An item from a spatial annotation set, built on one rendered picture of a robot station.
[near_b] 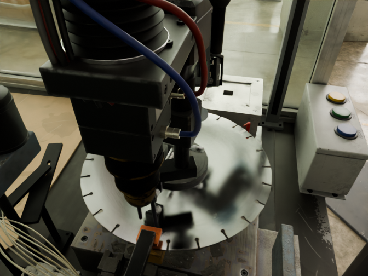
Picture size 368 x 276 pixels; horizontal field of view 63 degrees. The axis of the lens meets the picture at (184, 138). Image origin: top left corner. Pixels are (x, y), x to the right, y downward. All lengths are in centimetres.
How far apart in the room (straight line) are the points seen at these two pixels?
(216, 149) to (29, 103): 76
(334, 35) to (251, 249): 57
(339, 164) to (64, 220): 62
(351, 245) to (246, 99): 111
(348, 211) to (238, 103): 117
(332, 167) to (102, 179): 49
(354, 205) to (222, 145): 136
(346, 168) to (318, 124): 12
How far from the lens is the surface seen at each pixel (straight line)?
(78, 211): 76
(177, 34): 24
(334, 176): 76
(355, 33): 387
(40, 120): 105
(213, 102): 78
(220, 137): 59
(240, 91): 83
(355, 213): 183
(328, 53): 90
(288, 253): 40
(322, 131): 75
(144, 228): 43
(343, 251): 169
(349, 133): 75
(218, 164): 53
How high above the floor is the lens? 133
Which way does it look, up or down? 41 degrees down
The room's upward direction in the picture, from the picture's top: straight up
